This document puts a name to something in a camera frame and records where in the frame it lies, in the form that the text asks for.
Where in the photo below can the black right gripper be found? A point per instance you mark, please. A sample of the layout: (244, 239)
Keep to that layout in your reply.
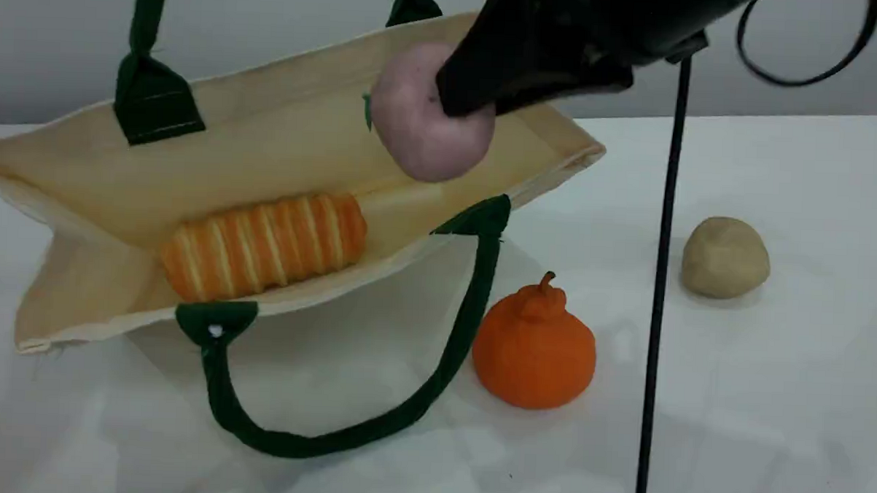
(621, 27)

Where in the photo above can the pink peach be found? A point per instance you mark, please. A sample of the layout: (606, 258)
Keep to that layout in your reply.
(421, 129)

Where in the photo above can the long striped bread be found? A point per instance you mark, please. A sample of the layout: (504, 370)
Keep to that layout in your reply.
(263, 248)

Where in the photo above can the orange tangerine with stem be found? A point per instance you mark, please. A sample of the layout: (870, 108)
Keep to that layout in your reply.
(533, 352)

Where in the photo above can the brown potato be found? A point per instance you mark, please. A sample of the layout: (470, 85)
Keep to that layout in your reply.
(726, 258)

